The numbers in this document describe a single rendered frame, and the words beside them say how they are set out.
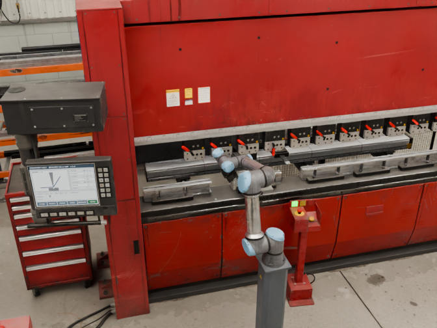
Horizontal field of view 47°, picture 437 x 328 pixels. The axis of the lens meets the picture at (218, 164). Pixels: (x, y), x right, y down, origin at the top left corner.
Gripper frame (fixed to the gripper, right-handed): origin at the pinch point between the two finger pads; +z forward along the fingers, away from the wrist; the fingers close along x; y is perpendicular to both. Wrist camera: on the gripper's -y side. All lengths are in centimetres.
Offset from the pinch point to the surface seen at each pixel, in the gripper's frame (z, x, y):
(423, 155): 82, 24, -137
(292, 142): 4.7, -2.6, -49.4
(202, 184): -3.5, -19.3, 21.1
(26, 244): -27, -64, 150
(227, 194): 11.7, -10.7, 10.9
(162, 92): -81, -26, 8
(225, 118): -41.0, -15.7, -18.0
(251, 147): -9.0, -11.4, -22.8
